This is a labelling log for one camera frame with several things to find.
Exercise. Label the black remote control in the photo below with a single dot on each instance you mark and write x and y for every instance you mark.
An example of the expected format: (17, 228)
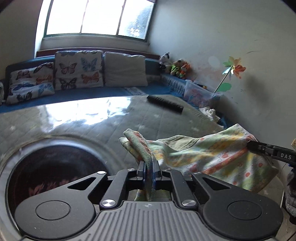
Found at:
(165, 103)

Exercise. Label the black and white plush toy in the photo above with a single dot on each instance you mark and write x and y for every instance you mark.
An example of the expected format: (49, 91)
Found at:
(164, 61)

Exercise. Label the butterfly print cushion upright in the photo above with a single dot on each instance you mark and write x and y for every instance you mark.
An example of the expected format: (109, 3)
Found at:
(78, 69)

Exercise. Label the brown plush toy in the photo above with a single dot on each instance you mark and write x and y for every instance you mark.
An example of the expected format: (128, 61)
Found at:
(176, 67)

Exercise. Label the floral patterned children's garment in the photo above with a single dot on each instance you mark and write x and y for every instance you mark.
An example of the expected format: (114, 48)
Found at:
(223, 155)

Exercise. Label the orange plush toy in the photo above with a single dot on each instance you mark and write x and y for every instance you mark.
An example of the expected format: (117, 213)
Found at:
(183, 70)

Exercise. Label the white crumpled cloth on sofa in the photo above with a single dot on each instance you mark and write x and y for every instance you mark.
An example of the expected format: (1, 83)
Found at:
(210, 113)

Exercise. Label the plain beige cushion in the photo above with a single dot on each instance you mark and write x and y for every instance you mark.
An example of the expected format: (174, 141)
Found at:
(124, 70)

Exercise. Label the window with frame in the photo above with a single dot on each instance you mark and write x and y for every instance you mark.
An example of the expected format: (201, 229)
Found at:
(124, 19)

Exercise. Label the clear plastic storage box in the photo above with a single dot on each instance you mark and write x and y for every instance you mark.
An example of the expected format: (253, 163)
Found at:
(200, 97)

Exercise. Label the blue corner sofa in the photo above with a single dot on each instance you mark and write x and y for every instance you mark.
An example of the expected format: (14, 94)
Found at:
(158, 83)

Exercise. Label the round recessed table basin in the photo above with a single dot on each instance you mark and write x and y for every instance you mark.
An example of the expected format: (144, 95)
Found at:
(46, 163)

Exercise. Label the colourful paper pinwheel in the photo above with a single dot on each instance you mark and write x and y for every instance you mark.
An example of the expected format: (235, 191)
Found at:
(233, 67)

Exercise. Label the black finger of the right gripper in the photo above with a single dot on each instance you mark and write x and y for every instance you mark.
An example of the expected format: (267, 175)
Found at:
(255, 146)

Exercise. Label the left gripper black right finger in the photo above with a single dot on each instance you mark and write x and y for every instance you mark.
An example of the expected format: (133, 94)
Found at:
(156, 173)

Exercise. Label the butterfly print cushion lying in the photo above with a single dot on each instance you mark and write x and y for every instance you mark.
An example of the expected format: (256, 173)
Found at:
(31, 83)

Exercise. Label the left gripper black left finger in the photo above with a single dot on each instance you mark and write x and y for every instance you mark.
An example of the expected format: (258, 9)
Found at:
(141, 173)

